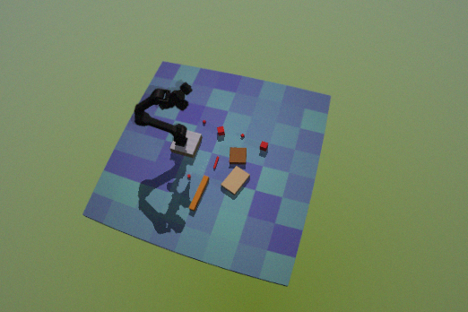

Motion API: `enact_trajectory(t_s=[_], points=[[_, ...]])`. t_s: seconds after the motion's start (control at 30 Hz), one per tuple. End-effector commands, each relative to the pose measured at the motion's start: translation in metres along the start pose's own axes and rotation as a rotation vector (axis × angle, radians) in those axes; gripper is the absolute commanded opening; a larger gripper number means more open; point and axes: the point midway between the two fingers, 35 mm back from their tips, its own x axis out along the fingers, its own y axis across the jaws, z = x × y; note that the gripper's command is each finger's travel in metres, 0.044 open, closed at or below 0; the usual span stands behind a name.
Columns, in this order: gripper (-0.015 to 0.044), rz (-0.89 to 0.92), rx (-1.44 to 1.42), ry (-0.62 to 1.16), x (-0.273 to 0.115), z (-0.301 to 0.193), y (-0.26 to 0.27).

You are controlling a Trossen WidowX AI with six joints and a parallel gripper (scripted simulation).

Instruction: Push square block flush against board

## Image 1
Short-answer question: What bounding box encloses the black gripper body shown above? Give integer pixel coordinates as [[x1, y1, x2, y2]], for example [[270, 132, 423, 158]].
[[179, 82, 193, 95]]

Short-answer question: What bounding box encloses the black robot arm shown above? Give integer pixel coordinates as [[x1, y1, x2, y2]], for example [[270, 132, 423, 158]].
[[134, 89, 189, 147]]

